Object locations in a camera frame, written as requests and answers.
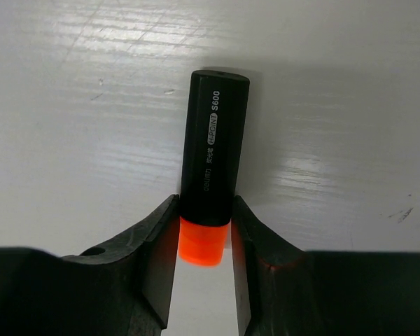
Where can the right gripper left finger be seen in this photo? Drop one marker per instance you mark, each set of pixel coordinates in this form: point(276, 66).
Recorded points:
point(122, 286)

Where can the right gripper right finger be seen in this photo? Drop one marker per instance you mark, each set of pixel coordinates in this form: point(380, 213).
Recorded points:
point(282, 290)

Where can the orange black highlighter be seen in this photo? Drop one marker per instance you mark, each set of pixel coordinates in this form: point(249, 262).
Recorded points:
point(214, 130)

